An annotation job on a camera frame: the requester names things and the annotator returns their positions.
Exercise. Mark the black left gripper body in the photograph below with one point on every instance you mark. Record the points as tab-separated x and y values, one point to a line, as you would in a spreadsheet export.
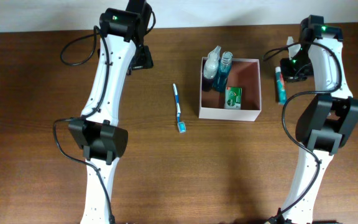
143	60

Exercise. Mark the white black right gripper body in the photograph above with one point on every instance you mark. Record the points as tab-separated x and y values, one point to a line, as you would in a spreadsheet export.
298	69

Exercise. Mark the green white toothpaste tube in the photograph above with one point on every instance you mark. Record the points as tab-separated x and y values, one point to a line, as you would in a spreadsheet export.
281	92

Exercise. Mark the green white soap box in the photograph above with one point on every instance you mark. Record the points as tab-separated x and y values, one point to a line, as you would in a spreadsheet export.
233	96

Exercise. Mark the blue mouthwash bottle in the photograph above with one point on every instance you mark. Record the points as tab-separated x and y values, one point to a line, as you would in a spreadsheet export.
223	72

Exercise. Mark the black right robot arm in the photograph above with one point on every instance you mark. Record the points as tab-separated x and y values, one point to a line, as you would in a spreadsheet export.
328	121

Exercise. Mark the blue white toothbrush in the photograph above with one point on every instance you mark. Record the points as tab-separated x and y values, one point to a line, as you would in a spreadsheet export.
180	124

